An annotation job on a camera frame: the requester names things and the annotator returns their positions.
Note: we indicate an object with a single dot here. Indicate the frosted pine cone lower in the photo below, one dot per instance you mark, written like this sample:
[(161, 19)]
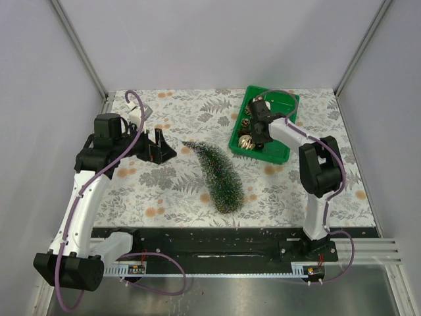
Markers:
[(245, 123)]

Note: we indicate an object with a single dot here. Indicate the aluminium frame post left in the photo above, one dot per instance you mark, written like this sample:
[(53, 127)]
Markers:
[(76, 43)]

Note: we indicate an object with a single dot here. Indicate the green plastic tray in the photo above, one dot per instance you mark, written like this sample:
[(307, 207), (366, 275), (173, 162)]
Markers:
[(278, 102)]

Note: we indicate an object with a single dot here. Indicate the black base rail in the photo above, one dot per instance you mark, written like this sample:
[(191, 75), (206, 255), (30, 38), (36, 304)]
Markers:
[(229, 251)]

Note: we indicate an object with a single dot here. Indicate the floral patterned table mat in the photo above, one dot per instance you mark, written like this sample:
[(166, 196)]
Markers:
[(174, 193)]

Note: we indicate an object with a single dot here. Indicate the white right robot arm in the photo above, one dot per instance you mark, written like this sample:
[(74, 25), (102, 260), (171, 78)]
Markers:
[(321, 170)]

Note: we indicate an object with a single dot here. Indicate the small green christmas tree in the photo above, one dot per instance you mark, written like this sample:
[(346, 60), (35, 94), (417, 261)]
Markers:
[(221, 178)]

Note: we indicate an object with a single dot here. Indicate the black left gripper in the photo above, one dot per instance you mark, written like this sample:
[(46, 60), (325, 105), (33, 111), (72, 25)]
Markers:
[(155, 153)]

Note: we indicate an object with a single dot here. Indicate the silver ribbed bauble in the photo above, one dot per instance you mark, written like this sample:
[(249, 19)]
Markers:
[(246, 142)]

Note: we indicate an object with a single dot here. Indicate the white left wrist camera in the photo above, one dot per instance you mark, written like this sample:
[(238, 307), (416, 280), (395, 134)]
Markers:
[(135, 114)]

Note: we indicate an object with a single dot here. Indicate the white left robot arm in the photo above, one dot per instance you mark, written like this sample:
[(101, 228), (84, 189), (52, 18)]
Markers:
[(71, 262)]

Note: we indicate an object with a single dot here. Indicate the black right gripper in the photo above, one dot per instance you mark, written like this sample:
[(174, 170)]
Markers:
[(255, 137)]

